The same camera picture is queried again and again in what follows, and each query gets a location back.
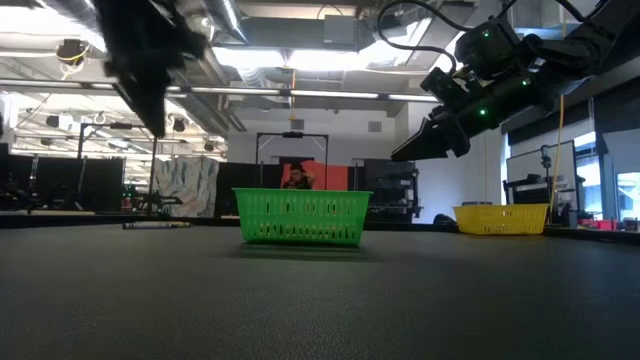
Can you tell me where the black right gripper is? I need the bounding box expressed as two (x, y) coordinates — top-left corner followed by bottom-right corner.
(389, 68), (557, 163)

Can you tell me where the long ceiling light strip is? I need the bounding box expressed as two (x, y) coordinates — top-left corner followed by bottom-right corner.
(167, 85), (442, 105)

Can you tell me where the green plastic basket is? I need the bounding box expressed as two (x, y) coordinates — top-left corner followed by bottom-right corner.
(233, 187), (374, 247)

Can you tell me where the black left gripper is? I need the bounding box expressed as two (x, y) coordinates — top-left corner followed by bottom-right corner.
(92, 0), (209, 139)

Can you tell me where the black rig frame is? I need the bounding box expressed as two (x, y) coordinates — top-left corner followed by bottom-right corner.
(76, 121), (160, 211)
(255, 131), (330, 191)

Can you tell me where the black equipment rack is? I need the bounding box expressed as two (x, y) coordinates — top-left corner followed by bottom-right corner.
(349, 158), (424, 225)

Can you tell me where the silver ventilation duct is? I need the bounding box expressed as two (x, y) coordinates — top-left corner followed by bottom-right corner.
(197, 0), (249, 134)

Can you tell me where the white board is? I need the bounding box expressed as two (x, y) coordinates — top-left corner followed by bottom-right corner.
(505, 140), (580, 191)

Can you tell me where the pink box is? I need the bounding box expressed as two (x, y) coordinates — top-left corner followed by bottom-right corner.
(577, 217), (620, 233)

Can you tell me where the black rounded bag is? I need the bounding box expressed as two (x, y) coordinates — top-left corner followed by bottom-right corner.
(431, 213), (460, 232)

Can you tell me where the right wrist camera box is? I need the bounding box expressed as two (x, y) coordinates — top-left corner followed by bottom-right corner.
(419, 66), (471, 114)

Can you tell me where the yellow plastic basket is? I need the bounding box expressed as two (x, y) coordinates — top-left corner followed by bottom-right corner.
(452, 203), (551, 237)

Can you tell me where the orange partition panel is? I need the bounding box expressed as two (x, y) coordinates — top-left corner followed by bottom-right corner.
(280, 159), (350, 192)

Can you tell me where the orange crayon far left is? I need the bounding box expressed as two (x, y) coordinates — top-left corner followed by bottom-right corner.
(122, 221), (193, 231)

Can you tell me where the grey ceiling box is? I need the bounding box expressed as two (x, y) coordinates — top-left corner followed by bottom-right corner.
(322, 13), (360, 49)

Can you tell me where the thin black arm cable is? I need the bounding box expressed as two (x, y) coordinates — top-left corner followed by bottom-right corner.
(375, 0), (507, 76)

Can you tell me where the black partition panel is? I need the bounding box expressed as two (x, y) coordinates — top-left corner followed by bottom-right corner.
(0, 153), (126, 212)
(214, 162), (284, 220)

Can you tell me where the grey patterned sheet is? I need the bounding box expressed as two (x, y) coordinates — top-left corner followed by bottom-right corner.
(151, 155), (221, 219)

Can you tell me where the person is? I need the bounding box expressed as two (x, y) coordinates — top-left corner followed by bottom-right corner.
(281, 162), (317, 191)

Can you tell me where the black round ceiling fixture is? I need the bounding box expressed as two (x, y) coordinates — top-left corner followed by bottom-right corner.
(54, 38), (91, 76)

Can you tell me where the small black tripod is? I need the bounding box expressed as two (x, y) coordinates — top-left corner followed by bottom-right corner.
(539, 144), (554, 206)

